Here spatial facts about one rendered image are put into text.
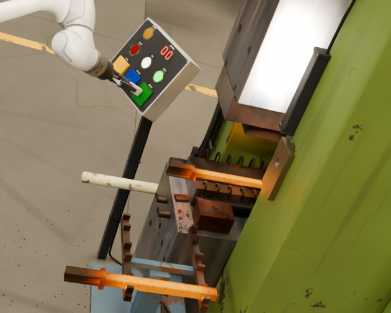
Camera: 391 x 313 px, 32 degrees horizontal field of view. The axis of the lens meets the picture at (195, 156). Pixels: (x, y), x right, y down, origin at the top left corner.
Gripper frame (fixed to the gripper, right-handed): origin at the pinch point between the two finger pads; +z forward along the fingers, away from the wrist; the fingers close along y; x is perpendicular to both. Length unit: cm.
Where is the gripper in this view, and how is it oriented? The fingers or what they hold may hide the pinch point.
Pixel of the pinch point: (134, 89)
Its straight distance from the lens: 259.9
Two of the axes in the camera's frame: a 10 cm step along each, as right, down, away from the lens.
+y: 5.1, 6.1, -6.0
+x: 6.7, -7.3, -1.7
